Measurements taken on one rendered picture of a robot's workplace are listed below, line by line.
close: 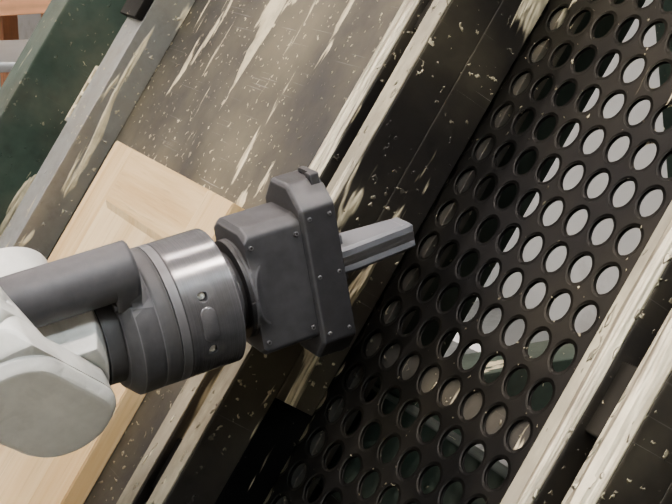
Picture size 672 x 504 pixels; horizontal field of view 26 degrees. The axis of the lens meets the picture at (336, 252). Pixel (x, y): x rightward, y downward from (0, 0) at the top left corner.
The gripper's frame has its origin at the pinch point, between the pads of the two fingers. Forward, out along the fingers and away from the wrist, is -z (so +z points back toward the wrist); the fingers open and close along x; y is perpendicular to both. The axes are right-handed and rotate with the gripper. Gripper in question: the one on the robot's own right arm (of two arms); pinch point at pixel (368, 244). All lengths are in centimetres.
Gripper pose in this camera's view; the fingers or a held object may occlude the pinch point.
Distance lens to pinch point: 96.1
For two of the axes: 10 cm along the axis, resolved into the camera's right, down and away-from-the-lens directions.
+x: -1.6, -9.3, -3.4
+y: -4.5, -2.4, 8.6
